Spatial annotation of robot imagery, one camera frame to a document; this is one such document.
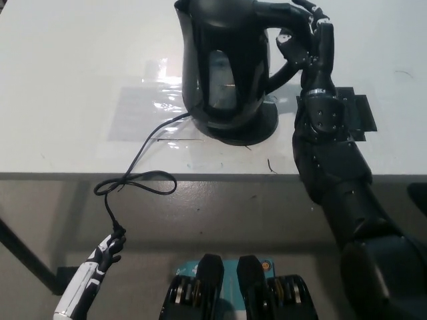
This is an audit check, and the black power cord with plug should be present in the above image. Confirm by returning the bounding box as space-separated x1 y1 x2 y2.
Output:
94 111 193 239

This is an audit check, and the black and teal robot body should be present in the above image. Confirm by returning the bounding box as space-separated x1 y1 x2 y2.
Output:
159 253 318 320

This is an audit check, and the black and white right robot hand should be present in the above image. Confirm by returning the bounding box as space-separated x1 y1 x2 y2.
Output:
275 0 338 97

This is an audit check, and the black electric kettle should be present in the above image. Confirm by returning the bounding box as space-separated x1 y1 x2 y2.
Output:
173 0 310 133

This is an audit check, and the round black kettle base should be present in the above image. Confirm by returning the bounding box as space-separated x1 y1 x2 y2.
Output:
191 99 280 146

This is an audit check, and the laminated paper sheet under tape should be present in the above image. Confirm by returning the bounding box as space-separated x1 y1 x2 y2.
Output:
106 85 201 143

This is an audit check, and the black tape patch on table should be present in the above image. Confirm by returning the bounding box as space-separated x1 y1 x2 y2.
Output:
296 87 380 143

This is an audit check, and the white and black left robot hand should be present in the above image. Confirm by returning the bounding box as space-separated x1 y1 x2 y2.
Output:
54 231 127 317

